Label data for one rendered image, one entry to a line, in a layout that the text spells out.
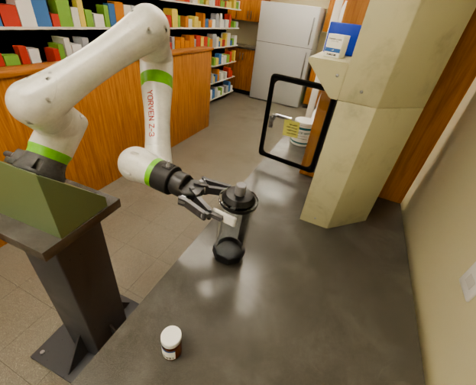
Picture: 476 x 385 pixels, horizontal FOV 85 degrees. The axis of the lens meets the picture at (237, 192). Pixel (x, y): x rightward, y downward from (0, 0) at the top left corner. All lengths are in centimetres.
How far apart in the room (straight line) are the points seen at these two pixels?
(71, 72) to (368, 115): 85
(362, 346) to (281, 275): 27
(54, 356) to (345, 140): 175
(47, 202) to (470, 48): 143
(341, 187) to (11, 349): 185
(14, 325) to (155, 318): 141
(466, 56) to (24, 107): 137
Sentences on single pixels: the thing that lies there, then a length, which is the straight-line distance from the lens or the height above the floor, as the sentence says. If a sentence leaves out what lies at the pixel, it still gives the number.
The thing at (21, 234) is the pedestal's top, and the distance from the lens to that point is 109.
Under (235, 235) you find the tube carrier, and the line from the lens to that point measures 73.
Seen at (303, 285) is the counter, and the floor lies 94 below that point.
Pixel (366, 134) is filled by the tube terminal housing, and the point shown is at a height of 133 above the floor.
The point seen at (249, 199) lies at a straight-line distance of 68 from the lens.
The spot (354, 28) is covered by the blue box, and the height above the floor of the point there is 159.
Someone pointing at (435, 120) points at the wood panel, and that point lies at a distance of 129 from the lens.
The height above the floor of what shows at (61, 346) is 1.
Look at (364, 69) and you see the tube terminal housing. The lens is 85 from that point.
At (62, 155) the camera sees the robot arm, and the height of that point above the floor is 115.
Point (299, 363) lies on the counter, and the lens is 74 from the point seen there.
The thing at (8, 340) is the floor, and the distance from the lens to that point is 205.
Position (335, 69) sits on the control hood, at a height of 149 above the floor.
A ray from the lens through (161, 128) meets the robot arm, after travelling 98.
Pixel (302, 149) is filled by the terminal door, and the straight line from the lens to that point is 128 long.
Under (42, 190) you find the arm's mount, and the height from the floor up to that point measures 113.
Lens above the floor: 160
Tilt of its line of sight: 35 degrees down
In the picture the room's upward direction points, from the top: 7 degrees clockwise
